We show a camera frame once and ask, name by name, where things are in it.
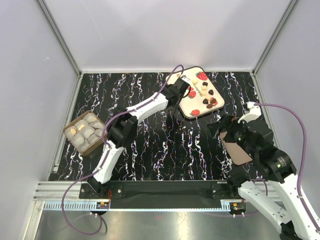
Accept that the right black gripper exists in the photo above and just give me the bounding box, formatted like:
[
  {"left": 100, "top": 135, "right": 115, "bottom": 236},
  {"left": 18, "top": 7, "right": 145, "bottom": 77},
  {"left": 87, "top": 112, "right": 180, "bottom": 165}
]
[{"left": 206, "top": 112, "right": 258, "bottom": 158}]

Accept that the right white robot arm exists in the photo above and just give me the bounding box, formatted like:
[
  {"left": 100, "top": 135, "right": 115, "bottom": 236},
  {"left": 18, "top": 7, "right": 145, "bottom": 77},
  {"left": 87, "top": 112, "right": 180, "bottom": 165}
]
[{"left": 207, "top": 115, "right": 320, "bottom": 240}]

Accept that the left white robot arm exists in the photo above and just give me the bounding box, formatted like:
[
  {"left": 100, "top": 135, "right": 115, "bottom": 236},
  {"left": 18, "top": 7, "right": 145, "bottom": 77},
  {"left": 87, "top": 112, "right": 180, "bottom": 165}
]
[{"left": 87, "top": 75, "right": 191, "bottom": 198}]

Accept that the dark heart chocolate right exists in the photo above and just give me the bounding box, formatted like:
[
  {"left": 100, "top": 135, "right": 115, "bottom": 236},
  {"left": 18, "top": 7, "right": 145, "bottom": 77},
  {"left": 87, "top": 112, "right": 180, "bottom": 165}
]
[{"left": 208, "top": 89, "right": 214, "bottom": 96}]

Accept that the strawberry print tray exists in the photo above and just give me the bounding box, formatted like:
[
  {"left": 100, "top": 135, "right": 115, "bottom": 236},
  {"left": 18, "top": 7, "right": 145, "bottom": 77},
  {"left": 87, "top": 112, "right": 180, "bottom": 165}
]
[{"left": 166, "top": 66, "right": 225, "bottom": 119}]

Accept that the rose gold tin lid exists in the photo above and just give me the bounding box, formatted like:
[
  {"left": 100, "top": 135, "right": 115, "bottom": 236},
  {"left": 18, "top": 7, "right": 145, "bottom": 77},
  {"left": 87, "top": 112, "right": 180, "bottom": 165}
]
[{"left": 219, "top": 132, "right": 252, "bottom": 166}]

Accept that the right controller board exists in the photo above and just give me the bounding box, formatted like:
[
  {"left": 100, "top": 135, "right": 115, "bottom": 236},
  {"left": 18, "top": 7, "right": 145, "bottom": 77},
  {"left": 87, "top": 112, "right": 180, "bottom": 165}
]
[{"left": 231, "top": 202, "right": 247, "bottom": 212}]

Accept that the controller board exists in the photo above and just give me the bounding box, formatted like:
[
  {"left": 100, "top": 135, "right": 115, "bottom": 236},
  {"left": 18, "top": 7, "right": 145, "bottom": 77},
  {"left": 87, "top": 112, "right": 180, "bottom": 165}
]
[
  {"left": 231, "top": 202, "right": 247, "bottom": 212},
  {"left": 96, "top": 201, "right": 110, "bottom": 209}
]

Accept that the gold tin box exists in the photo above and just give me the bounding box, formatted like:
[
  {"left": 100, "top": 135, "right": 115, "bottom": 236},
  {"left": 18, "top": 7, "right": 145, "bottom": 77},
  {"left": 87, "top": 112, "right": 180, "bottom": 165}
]
[{"left": 63, "top": 110, "right": 105, "bottom": 156}]

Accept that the left controller board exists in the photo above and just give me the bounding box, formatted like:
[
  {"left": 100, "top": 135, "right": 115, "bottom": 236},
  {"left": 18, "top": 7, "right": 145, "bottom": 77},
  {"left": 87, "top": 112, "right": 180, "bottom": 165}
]
[{"left": 96, "top": 201, "right": 110, "bottom": 209}]

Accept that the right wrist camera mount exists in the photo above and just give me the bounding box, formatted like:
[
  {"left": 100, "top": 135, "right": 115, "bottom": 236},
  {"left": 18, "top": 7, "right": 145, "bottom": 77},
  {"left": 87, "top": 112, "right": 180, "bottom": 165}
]
[{"left": 237, "top": 101, "right": 262, "bottom": 124}]

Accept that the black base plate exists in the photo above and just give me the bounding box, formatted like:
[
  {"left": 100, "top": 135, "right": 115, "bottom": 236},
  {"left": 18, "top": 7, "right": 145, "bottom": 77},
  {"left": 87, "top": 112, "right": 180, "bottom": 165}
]
[{"left": 79, "top": 180, "right": 243, "bottom": 211}]

